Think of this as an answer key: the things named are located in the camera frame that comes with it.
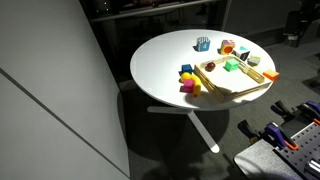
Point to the wooden tray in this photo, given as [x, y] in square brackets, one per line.
[226, 86]

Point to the yellow banana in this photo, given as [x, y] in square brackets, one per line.
[197, 85]

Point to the black teal cube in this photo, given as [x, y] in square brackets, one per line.
[241, 52]

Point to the purple clamp far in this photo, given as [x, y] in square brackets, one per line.
[309, 110]

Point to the round white table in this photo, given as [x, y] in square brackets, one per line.
[156, 68]

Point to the multicolour orange-circle cube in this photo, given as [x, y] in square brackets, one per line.
[227, 47]

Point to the pink cube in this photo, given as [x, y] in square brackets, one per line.
[187, 86]

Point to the black mounting table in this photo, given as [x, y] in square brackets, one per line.
[260, 162]

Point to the orange block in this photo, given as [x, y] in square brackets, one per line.
[271, 75]

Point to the grey green cube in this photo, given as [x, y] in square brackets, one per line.
[254, 60]

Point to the dark red apple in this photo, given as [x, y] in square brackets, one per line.
[210, 67]

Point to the green block in tray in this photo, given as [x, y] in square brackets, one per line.
[231, 64]

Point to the purple clamp with orange tip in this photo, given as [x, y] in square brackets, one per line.
[271, 133]

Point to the black perforated breadboard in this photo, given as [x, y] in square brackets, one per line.
[305, 160]

